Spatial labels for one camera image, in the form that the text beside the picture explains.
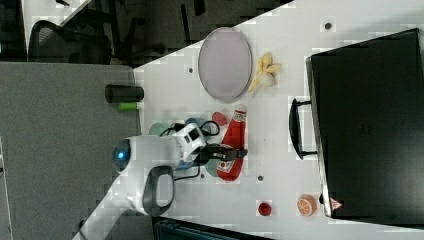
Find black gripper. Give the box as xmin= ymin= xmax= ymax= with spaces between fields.
xmin=194 ymin=144 xmax=248 ymax=164

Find red plush ketchup bottle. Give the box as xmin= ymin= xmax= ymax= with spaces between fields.
xmin=216 ymin=104 xmax=247 ymax=182

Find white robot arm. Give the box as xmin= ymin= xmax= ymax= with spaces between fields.
xmin=72 ymin=134 xmax=247 ymax=240

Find grey round plate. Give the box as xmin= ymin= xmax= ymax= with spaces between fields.
xmin=198 ymin=27 xmax=253 ymax=103

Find green mug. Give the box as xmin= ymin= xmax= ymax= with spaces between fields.
xmin=205 ymin=159 xmax=218 ymax=177

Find plush strawberry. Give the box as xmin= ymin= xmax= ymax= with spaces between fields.
xmin=212 ymin=112 xmax=228 ymax=126

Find blue bowl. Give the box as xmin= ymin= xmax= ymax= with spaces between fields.
xmin=185 ymin=117 xmax=206 ymax=127

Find green colander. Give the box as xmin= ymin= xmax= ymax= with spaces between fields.
xmin=149 ymin=122 xmax=168 ymax=136

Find small red plush tomato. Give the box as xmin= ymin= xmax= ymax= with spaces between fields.
xmin=258 ymin=202 xmax=272 ymax=216

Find plush peeled banana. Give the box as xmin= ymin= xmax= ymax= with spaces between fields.
xmin=248 ymin=52 xmax=281 ymax=92

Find plush orange slice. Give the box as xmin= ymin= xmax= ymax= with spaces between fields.
xmin=297 ymin=194 xmax=317 ymax=216

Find black cylinder cup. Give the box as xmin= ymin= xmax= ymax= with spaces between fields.
xmin=105 ymin=84 xmax=144 ymax=103

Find toaster oven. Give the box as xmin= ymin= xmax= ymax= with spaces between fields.
xmin=305 ymin=28 xmax=424 ymax=229

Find black office chair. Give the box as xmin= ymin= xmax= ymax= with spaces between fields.
xmin=28 ymin=20 xmax=112 ymax=65

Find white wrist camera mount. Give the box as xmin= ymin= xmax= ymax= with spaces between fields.
xmin=172 ymin=123 xmax=207 ymax=162

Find black cable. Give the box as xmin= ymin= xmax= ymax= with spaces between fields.
xmin=159 ymin=119 xmax=221 ymax=183

